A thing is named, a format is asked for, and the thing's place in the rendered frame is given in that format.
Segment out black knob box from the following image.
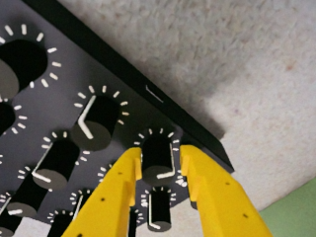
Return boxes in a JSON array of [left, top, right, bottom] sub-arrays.
[[0, 0, 235, 237]]

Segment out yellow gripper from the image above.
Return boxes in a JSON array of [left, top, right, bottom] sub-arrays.
[[62, 145, 274, 237]]

